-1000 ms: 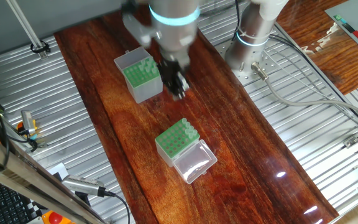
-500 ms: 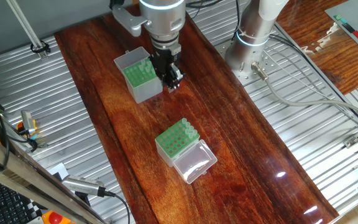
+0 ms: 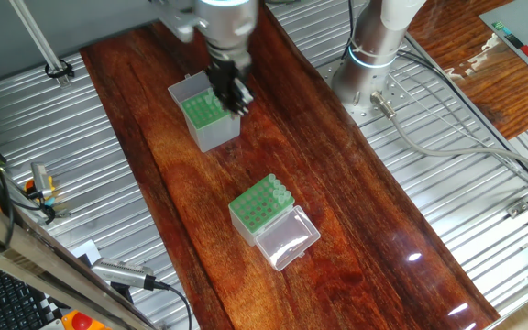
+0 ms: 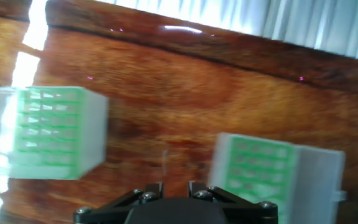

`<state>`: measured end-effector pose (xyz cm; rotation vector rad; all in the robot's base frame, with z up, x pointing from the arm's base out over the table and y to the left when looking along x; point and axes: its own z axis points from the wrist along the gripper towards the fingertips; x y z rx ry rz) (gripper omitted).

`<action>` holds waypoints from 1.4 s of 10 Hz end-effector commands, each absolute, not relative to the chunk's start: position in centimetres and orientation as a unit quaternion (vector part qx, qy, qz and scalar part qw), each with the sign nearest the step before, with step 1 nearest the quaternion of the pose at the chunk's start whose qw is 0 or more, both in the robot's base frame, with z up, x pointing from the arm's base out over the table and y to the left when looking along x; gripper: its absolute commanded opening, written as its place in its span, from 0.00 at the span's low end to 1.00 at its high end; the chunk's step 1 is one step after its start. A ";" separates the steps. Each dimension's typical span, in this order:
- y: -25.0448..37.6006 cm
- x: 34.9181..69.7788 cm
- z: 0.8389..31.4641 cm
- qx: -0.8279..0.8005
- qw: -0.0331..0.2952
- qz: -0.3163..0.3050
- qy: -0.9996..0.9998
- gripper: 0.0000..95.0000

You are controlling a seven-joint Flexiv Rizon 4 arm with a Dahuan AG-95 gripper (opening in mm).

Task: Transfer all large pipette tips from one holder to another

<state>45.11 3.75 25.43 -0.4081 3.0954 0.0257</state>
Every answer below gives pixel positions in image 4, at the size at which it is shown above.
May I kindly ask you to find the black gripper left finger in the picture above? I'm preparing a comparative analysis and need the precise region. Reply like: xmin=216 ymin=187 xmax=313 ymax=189
xmin=73 ymin=182 xmax=165 ymax=224

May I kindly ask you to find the tall translucent green tip box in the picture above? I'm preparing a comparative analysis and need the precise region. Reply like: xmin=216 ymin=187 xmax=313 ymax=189
xmin=208 ymin=132 xmax=347 ymax=224

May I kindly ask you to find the glossy brown wooden board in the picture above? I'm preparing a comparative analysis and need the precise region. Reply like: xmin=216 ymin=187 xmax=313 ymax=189
xmin=0 ymin=0 xmax=358 ymax=224

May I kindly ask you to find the low green rack tip box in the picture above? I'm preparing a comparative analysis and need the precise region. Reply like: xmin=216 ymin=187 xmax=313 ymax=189
xmin=0 ymin=86 xmax=110 ymax=180

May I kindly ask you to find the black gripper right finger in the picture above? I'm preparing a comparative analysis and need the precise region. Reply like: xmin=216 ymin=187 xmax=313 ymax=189
xmin=187 ymin=180 xmax=279 ymax=224

